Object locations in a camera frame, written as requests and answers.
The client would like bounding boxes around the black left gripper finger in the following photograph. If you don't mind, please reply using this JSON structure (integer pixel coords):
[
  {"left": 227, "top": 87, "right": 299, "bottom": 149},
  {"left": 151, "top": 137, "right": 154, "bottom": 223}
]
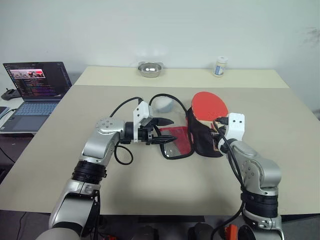
[
  {"left": 151, "top": 135, "right": 179, "bottom": 146},
  {"left": 152, "top": 116, "right": 175, "bottom": 128}
]

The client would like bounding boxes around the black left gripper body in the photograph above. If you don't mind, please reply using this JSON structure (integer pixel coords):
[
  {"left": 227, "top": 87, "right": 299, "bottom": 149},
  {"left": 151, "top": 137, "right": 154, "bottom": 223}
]
[{"left": 138, "top": 117, "right": 157, "bottom": 147}]

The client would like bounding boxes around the black and red paddle case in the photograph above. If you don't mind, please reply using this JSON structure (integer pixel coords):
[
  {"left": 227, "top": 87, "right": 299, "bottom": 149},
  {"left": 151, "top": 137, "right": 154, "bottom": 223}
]
[{"left": 149, "top": 93, "right": 225, "bottom": 160}]

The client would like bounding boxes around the red table tennis paddle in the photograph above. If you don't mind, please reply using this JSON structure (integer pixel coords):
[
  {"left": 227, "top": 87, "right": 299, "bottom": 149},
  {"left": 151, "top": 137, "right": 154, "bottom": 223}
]
[{"left": 191, "top": 91, "right": 230, "bottom": 135}]

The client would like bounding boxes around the pale round bowl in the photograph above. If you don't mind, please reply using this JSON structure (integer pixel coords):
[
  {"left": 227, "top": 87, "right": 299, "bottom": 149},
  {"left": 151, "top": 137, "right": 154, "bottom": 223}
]
[{"left": 152, "top": 97, "right": 175, "bottom": 114}]

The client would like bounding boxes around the stainless steel bowl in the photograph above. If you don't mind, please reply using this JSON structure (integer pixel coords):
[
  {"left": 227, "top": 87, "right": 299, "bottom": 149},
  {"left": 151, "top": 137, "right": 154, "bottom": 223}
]
[{"left": 136, "top": 61, "right": 165, "bottom": 79}]

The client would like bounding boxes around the white plastic jar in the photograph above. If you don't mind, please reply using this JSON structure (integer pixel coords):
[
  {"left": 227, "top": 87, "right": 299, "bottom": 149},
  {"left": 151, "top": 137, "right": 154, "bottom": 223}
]
[{"left": 212, "top": 56, "right": 229, "bottom": 78}]

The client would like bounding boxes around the orange plastic part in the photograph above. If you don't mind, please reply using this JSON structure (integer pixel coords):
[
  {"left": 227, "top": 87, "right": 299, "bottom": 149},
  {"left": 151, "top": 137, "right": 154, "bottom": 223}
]
[{"left": 224, "top": 223, "right": 238, "bottom": 240}]

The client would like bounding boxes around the dark rounded shape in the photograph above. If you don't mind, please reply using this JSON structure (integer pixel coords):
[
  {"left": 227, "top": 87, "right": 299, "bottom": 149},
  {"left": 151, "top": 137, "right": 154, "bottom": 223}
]
[
  {"left": 237, "top": 224, "right": 255, "bottom": 240},
  {"left": 187, "top": 222, "right": 215, "bottom": 240}
]

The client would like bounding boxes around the open grey laptop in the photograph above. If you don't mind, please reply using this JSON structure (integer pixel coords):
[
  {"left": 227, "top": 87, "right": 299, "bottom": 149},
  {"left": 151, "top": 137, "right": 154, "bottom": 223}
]
[{"left": 0, "top": 61, "right": 74, "bottom": 134}]

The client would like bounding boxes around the black handheld controller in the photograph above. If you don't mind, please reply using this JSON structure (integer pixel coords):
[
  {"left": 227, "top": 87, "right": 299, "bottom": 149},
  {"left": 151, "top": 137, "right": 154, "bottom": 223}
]
[{"left": 0, "top": 87, "right": 21, "bottom": 101}]

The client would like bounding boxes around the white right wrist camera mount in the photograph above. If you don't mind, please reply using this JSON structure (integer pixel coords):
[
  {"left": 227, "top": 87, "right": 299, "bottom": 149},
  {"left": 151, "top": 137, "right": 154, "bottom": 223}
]
[{"left": 223, "top": 112, "right": 246, "bottom": 142}]

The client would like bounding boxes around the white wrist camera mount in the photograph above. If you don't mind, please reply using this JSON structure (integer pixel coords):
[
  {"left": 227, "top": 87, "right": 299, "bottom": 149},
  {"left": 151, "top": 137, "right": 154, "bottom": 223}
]
[
  {"left": 131, "top": 100, "right": 154, "bottom": 144},
  {"left": 223, "top": 112, "right": 246, "bottom": 142}
]

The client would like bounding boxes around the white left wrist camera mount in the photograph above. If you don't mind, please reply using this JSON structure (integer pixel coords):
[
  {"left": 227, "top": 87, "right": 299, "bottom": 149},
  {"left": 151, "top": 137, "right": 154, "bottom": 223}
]
[{"left": 131, "top": 100, "right": 154, "bottom": 144}]

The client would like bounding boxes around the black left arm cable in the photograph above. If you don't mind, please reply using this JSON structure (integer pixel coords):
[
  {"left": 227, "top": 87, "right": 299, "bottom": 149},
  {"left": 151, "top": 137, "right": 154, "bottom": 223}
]
[{"left": 109, "top": 96, "right": 145, "bottom": 166}]

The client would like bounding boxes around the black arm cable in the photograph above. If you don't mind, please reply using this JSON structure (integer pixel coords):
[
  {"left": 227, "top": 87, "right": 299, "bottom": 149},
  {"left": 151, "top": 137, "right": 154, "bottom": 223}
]
[
  {"left": 210, "top": 116, "right": 247, "bottom": 240},
  {"left": 109, "top": 96, "right": 145, "bottom": 166}
]

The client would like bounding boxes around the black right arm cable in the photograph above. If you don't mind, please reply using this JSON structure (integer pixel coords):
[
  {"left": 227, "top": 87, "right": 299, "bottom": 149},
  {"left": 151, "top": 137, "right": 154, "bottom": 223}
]
[{"left": 210, "top": 116, "right": 247, "bottom": 240}]

